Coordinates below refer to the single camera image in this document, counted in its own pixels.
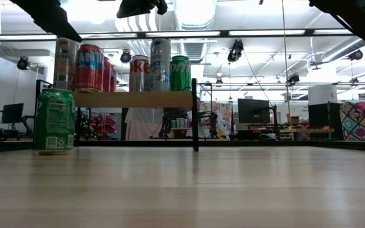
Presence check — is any wooden shelf board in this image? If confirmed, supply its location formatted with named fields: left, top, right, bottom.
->
left=74, top=91, right=195, bottom=108

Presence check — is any white Celsius can black lid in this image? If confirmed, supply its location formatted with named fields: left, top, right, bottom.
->
left=53, top=37, right=79, bottom=91

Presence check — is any black cabinet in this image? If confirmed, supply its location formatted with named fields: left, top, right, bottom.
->
left=308, top=101, right=342, bottom=141

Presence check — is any small bottle shelf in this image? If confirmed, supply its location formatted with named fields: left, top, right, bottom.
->
left=169, top=117, right=193, bottom=139

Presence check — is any wooden shelf with black frame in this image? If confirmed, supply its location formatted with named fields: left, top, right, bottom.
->
left=30, top=78, right=201, bottom=152

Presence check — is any pink silver can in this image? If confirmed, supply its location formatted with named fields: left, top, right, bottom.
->
left=129, top=55, right=151, bottom=92

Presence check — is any cardboard box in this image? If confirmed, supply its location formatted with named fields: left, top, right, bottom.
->
left=286, top=114, right=301, bottom=126

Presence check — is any green Sprite can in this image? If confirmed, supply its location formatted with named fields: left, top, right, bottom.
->
left=33, top=87, right=77, bottom=156
left=169, top=55, right=192, bottom=92

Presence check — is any wooden desk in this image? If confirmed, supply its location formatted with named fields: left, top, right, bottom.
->
left=277, top=127, right=335, bottom=141

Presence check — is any thin hanging cord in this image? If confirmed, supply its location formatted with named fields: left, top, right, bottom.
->
left=280, top=0, right=295, bottom=141

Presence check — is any floral patterned cloth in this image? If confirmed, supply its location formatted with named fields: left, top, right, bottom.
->
left=198, top=101, right=233, bottom=139

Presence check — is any red Fanta can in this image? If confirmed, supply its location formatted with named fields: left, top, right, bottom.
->
left=101, top=56, right=112, bottom=92
left=110, top=64, right=118, bottom=92
left=74, top=44, right=105, bottom=93

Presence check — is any black equipment stand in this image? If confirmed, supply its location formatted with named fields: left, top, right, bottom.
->
left=162, top=107, right=186, bottom=139

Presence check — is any colourful patchwork quilt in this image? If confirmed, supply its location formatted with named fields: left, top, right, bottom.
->
left=339, top=100, right=365, bottom=143

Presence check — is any black hanging camera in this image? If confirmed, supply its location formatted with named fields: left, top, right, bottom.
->
left=226, top=39, right=245, bottom=63

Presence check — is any white Celsius Arctic Vibe can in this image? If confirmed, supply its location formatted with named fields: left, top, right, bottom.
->
left=149, top=37, right=172, bottom=92

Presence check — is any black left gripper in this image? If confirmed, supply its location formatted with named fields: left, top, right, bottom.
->
left=10, top=0, right=84, bottom=44

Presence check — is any black aluminium table frame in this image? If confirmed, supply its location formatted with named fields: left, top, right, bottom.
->
left=0, top=139, right=365, bottom=153

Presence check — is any white box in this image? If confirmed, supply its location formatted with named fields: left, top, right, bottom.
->
left=307, top=85, right=338, bottom=105

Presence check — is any red storage bin rack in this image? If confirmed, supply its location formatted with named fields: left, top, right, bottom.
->
left=80, top=110, right=117, bottom=141

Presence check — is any black computer monitor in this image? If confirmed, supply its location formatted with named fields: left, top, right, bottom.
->
left=237, top=98, right=271, bottom=125
left=1, top=103, right=25, bottom=125

